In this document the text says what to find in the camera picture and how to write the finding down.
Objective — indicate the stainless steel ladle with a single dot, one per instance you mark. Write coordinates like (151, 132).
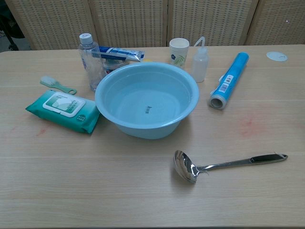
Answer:
(188, 167)

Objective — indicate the clear plastic water bottle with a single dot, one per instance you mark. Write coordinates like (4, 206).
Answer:
(91, 59)

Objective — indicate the light blue plastic basin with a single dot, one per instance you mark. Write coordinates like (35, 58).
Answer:
(143, 130)

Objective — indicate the yellow razor blister pack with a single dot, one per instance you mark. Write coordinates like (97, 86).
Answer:
(147, 60)

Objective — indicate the round glass jar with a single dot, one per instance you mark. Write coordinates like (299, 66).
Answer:
(112, 66)

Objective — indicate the paper cup with flower print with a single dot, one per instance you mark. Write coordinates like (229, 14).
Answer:
(178, 53)

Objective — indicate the translucent squeeze wash bottle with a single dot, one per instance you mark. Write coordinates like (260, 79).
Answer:
(199, 66)

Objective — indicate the blue white toothpaste tube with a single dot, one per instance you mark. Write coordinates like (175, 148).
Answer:
(119, 53)

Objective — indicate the blue cling film roll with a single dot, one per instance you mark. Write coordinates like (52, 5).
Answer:
(230, 78)

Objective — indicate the green wet wipes pack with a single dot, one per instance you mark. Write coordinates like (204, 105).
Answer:
(59, 114)

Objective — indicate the wicker folding screen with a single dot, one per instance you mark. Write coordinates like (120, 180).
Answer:
(131, 21)

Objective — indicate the green brush with white bristles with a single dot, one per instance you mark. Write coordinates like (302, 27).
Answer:
(56, 84)

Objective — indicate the white round lid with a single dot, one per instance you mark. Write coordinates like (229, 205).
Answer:
(276, 56)

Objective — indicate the black tripod stand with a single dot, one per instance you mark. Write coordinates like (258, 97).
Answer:
(12, 44)

